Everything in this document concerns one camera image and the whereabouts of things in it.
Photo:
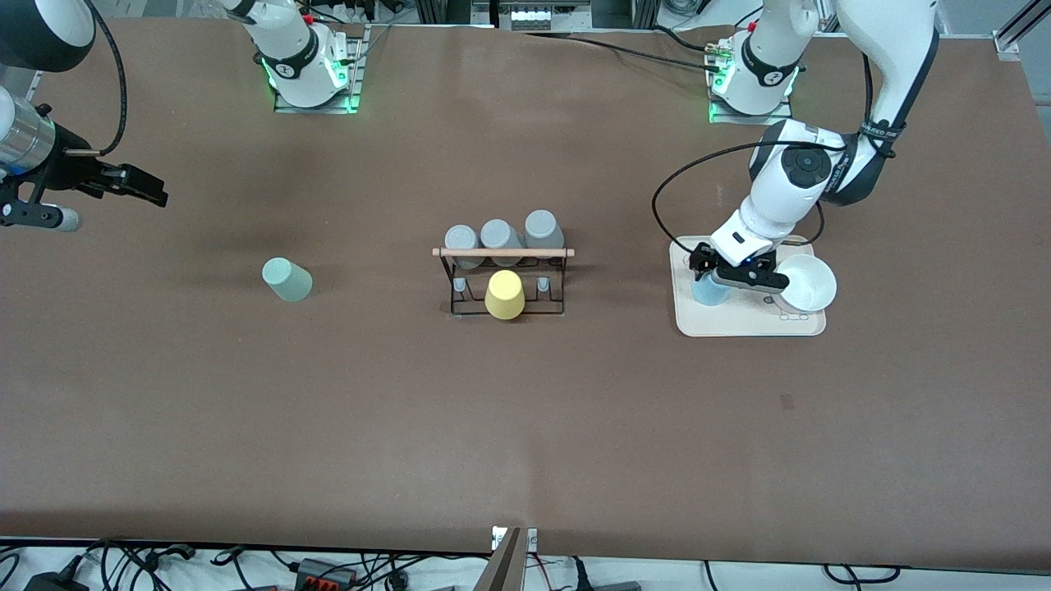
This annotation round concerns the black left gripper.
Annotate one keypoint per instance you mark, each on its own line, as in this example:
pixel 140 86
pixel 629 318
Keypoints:
pixel 703 258

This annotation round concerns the mint green cup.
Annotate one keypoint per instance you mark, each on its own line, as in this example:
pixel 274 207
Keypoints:
pixel 287 280

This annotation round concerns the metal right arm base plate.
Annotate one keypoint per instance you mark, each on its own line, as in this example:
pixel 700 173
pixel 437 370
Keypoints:
pixel 353 66

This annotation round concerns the aluminium frame profile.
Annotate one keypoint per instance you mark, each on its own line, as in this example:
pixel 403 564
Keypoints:
pixel 1018 29

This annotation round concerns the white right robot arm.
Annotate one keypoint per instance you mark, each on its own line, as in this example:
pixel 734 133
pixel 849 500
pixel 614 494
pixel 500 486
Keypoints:
pixel 291 49

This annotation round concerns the red black connector block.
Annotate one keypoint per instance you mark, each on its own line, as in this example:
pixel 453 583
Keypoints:
pixel 327 573

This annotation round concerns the white bowl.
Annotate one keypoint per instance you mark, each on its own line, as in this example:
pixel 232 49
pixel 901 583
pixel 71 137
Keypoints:
pixel 809 283

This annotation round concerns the yellow cup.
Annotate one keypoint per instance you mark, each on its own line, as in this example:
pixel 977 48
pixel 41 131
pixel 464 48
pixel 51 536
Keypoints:
pixel 504 295

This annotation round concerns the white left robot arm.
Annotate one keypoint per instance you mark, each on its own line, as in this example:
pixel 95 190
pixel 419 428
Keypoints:
pixel 891 57

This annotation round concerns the white power strip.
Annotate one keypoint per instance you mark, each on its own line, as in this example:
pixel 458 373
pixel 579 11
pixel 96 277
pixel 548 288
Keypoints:
pixel 531 16

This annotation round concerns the beige rectangular tray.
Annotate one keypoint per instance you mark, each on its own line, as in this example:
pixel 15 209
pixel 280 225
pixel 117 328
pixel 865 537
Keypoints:
pixel 739 316

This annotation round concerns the grey metal post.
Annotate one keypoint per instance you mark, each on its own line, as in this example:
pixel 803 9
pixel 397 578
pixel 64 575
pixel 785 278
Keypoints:
pixel 502 566

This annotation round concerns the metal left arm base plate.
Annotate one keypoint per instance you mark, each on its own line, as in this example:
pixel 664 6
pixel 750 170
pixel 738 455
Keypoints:
pixel 751 117

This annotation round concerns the black power adapter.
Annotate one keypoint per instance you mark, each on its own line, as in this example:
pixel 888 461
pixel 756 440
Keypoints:
pixel 53 581

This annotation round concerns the light blue cup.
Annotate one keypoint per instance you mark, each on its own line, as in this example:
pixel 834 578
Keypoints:
pixel 708 292

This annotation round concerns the grey cup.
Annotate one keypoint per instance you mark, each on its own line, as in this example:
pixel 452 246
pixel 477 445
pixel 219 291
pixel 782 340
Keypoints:
pixel 501 234
pixel 543 226
pixel 461 240

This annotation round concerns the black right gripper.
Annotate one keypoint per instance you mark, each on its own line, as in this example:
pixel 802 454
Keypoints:
pixel 69 171

